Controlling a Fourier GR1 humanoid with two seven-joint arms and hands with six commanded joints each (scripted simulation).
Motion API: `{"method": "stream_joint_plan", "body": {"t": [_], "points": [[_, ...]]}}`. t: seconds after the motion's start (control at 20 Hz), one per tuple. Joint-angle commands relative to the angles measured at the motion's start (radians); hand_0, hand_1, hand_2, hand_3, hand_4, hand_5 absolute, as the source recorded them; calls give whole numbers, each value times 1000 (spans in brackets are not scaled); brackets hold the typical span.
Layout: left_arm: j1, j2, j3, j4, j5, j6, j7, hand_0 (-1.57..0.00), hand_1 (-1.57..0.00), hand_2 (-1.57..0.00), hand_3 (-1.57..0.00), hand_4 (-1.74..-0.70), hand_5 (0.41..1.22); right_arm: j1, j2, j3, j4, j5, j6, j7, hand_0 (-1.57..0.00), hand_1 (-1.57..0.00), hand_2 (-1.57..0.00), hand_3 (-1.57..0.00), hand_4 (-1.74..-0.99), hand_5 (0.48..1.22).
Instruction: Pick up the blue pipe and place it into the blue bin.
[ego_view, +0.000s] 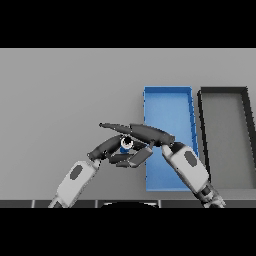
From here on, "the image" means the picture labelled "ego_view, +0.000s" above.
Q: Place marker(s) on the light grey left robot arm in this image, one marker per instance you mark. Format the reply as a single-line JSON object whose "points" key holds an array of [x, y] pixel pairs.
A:
{"points": [[75, 181]]}

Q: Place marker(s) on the dark grey bin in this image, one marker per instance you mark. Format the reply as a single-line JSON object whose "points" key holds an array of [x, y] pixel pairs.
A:
{"points": [[226, 136]]}

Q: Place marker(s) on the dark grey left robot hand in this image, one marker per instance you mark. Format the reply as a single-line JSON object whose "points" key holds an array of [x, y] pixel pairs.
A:
{"points": [[106, 147]]}

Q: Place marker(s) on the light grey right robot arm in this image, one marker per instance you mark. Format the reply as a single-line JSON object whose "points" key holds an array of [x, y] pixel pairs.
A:
{"points": [[191, 170]]}

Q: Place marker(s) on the blue bin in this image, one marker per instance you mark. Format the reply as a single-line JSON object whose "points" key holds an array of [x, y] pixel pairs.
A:
{"points": [[168, 133]]}

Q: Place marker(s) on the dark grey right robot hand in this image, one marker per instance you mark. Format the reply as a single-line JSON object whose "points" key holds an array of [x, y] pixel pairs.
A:
{"points": [[146, 133]]}

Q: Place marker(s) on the blue pipe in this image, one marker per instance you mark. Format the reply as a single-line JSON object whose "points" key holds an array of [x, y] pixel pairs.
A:
{"points": [[126, 144]]}

